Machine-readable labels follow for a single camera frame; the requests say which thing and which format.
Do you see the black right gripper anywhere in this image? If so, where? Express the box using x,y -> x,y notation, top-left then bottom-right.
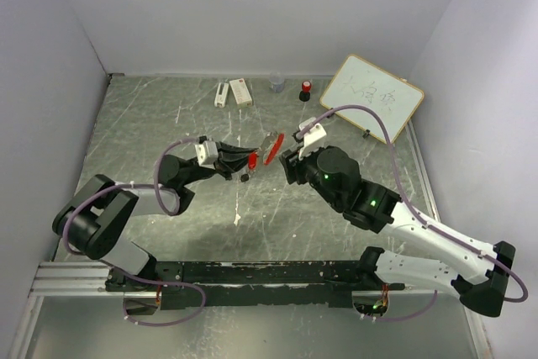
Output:
280,140 -> 341,209

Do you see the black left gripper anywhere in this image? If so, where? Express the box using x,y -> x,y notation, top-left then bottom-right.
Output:
181,140 -> 261,186

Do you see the red handled metal key holder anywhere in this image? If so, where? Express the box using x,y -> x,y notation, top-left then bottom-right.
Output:
256,131 -> 285,166

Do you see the red usb stick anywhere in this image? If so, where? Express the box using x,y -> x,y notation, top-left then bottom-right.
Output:
247,151 -> 259,176

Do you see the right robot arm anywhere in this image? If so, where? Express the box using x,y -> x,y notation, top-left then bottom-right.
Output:
279,146 -> 516,318

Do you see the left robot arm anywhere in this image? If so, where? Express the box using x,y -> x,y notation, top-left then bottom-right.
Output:
52,137 -> 256,291

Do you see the white green staple box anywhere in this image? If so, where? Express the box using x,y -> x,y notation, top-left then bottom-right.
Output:
229,78 -> 253,108

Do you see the white stapler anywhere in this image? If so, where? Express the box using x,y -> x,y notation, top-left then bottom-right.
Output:
214,82 -> 229,108

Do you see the red black stamp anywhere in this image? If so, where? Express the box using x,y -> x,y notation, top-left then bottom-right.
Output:
298,81 -> 312,102

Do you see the clear paperclip jar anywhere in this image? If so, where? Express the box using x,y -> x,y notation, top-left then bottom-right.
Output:
269,71 -> 285,93

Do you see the yellow framed whiteboard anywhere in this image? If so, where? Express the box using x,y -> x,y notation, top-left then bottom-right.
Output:
319,55 -> 425,141

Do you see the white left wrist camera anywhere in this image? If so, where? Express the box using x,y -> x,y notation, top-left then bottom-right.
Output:
194,138 -> 219,167

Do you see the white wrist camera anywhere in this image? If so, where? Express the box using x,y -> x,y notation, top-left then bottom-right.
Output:
194,138 -> 219,167
293,117 -> 327,161

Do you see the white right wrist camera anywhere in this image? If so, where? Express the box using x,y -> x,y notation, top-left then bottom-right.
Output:
293,117 -> 327,161

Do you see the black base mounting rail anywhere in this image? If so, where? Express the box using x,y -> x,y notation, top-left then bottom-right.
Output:
105,261 -> 384,310

